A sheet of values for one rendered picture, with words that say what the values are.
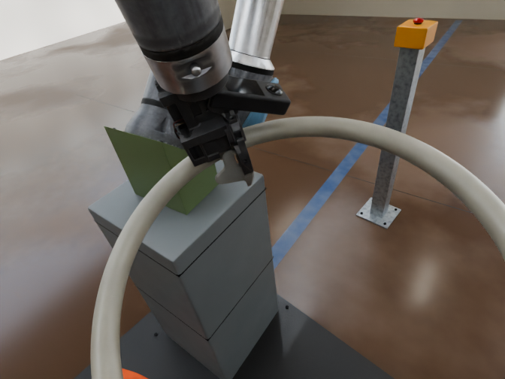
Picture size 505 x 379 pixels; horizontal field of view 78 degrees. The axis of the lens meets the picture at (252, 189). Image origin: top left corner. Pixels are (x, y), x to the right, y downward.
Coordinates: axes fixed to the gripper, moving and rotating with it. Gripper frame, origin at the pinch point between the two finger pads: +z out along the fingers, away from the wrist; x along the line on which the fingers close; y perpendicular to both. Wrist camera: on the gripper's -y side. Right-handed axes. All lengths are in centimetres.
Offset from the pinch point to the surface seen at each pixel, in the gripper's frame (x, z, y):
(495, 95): -123, 196, -254
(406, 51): -63, 48, -84
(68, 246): -90, 126, 121
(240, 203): -16.4, 36.7, 4.1
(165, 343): -5, 110, 62
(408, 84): -57, 61, -84
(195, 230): -9.7, 30.4, 17.6
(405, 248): -10, 134, -71
